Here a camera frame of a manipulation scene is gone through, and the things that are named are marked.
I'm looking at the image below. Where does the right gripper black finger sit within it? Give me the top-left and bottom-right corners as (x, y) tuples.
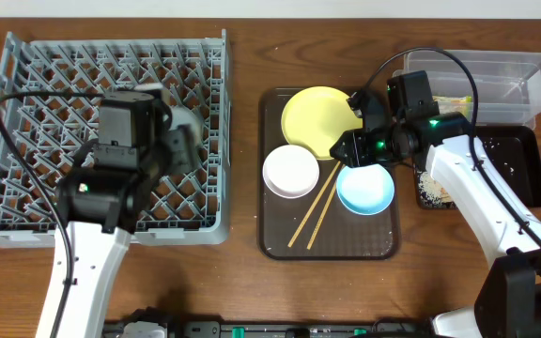
(330, 130), (360, 168)
(348, 89), (388, 131)

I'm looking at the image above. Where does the small white green cup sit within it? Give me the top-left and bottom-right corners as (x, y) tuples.
(170, 106), (204, 146)

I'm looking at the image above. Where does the light blue bowl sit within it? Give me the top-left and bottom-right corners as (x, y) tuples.
(336, 164), (395, 216)

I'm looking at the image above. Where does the green snack wrapper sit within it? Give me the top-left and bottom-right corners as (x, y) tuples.
(433, 96), (472, 115)

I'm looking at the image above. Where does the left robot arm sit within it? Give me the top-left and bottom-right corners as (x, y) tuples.
(37, 84), (203, 337)

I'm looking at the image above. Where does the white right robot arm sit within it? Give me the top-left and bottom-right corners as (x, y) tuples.
(330, 89), (541, 337)

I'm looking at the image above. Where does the grey dishwasher rack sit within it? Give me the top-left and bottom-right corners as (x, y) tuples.
(0, 34), (231, 248)

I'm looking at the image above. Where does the black waste bin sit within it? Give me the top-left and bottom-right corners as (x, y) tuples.
(414, 126), (541, 209)

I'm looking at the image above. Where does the yellow plate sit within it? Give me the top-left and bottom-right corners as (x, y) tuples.
(281, 86), (363, 161)

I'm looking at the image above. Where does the pink bowl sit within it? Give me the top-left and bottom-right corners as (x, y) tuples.
(262, 145), (320, 199)

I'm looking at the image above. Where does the dark brown serving tray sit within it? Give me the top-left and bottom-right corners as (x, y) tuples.
(256, 85), (400, 261)

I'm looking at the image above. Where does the clear plastic bin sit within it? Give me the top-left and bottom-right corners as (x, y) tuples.
(393, 50), (541, 129)

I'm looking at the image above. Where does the wooden chopstick left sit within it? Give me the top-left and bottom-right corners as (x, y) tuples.
(287, 161), (340, 248)

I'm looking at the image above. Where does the wooden chopstick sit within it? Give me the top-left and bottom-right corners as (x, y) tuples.
(306, 181), (337, 251)
(287, 161), (340, 248)

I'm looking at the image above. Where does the wooden chopstick right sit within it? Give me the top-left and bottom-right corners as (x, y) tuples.
(306, 181), (337, 251)

